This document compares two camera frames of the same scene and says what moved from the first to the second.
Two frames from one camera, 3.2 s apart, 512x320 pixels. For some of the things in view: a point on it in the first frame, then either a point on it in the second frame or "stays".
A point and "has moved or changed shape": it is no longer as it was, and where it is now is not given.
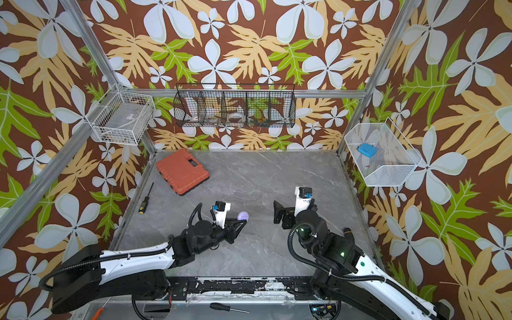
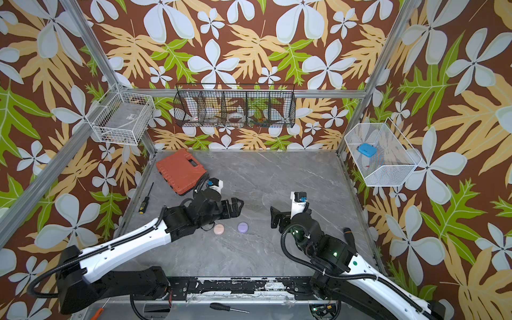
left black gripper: (229, 229) to (228, 213)
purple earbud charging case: (243, 215) has moved or changed shape
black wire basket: (235, 105) stays
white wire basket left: (123, 119) stays
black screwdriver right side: (349, 235) stays
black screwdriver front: (221, 307) stays
